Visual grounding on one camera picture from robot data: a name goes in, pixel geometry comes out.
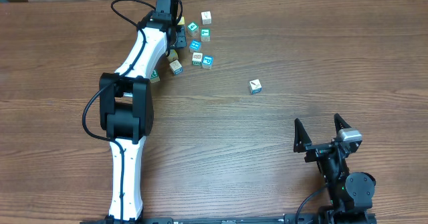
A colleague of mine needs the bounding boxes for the green seven block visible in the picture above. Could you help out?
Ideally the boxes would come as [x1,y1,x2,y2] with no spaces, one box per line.
[200,29,211,42]

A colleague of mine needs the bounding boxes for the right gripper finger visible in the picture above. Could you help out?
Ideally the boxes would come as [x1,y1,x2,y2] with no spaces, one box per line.
[294,118,312,152]
[334,113,351,132]

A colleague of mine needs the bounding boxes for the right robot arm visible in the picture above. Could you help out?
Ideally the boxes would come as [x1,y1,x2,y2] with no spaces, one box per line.
[294,113,377,224]

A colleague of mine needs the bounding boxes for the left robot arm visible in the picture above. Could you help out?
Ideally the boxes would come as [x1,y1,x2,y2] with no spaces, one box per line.
[99,0,185,223]

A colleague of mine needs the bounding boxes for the blue P block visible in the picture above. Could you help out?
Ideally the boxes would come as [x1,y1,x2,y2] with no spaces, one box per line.
[201,55,213,69]

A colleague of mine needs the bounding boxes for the green R block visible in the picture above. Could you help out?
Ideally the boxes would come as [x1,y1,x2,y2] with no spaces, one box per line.
[150,70,160,83]

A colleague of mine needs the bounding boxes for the blue top block centre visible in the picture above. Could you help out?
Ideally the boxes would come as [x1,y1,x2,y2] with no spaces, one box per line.
[189,39,201,53]

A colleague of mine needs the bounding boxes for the white block back right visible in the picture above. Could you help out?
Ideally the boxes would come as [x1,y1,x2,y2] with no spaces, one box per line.
[201,11,212,25]

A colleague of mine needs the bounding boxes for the green triangle block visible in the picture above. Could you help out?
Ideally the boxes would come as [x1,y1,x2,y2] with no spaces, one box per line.
[187,22,200,37]

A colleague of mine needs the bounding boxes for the yellow top block back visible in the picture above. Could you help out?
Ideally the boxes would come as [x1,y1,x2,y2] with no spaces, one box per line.
[178,16,185,25]

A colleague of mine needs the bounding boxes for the white block blue side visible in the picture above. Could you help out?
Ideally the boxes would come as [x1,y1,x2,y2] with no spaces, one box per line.
[169,60,183,75]

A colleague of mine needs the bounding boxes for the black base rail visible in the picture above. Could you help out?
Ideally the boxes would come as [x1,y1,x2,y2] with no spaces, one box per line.
[80,211,378,224]

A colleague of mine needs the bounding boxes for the yellow block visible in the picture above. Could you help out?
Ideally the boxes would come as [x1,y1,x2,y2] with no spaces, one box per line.
[167,49,179,62]
[178,16,185,25]

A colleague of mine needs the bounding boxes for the white block red picture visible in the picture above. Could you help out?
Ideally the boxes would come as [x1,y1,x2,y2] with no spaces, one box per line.
[192,52,203,66]

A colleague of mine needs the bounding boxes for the white feather block blue X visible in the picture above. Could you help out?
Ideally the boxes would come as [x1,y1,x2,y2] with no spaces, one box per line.
[249,79,262,94]

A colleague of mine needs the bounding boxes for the yellow top block front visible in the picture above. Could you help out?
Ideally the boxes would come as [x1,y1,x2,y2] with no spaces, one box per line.
[167,49,179,62]

